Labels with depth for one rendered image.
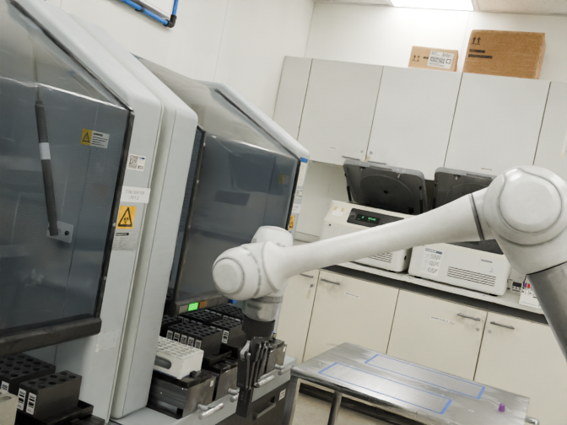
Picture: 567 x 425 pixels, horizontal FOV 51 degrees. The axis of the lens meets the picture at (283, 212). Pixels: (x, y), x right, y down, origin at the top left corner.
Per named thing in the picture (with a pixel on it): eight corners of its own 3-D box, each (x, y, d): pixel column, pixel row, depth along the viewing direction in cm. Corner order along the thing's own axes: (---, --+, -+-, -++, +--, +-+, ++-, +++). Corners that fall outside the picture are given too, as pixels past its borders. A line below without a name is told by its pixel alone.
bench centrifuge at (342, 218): (314, 254, 378) (333, 154, 374) (346, 251, 434) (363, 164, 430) (399, 275, 354) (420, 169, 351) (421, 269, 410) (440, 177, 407)
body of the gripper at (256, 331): (253, 309, 143) (246, 347, 144) (237, 314, 136) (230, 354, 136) (281, 318, 140) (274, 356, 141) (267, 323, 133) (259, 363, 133)
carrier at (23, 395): (62, 399, 117) (67, 369, 116) (69, 402, 116) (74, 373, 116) (13, 416, 106) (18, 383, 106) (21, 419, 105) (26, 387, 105)
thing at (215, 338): (213, 349, 167) (217, 329, 166) (219, 352, 166) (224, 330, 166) (191, 357, 156) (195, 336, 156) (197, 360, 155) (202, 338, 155)
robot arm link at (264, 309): (238, 290, 135) (233, 315, 136) (273, 299, 132) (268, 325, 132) (255, 286, 144) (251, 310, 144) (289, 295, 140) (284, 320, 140)
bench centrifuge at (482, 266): (406, 276, 353) (429, 162, 350) (423, 269, 411) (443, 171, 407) (504, 299, 332) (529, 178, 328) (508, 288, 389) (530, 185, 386)
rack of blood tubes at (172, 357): (83, 349, 152) (86, 325, 152) (108, 341, 162) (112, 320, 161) (178, 384, 141) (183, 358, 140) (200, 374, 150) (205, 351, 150)
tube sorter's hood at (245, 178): (15, 267, 159) (55, 31, 156) (151, 257, 215) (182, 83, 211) (174, 317, 139) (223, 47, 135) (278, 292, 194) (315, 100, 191)
